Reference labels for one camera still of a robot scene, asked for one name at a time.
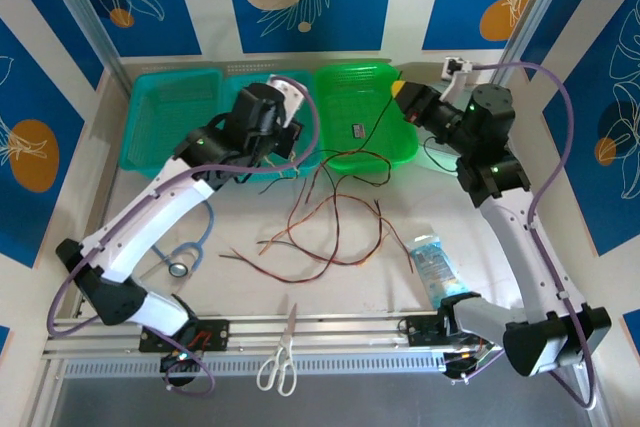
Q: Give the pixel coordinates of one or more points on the blue face mask packet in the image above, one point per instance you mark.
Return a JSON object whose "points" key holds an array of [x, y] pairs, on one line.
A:
{"points": [[435, 267]]}

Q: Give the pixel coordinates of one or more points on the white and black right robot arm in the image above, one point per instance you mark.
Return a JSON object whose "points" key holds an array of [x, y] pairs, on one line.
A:
{"points": [[530, 267]]}

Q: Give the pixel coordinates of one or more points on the white scissors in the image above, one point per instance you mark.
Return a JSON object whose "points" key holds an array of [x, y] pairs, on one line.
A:
{"points": [[286, 342]]}

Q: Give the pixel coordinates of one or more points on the green plastic basket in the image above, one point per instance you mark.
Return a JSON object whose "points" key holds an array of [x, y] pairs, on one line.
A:
{"points": [[345, 107]]}

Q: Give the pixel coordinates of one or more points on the blue stethoscope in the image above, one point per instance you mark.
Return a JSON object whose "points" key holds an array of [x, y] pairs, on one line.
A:
{"points": [[177, 269]]}

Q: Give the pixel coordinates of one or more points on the aluminium rail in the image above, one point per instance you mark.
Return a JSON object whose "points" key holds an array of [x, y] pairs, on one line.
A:
{"points": [[325, 329]]}

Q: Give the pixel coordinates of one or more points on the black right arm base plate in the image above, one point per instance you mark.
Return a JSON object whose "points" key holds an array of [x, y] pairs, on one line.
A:
{"points": [[420, 332]]}

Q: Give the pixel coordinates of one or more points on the aluminium frame post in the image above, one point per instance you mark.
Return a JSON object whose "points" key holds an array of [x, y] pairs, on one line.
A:
{"points": [[540, 7], [80, 12]]}

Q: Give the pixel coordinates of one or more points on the teal plastic basket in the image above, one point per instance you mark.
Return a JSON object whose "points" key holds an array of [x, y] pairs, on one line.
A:
{"points": [[155, 117], [240, 82]]}

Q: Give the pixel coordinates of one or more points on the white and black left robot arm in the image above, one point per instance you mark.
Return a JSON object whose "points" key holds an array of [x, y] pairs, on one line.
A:
{"points": [[150, 227]]}

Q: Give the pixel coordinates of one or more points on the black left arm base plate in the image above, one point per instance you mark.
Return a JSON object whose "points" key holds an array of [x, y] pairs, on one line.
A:
{"points": [[215, 334]]}

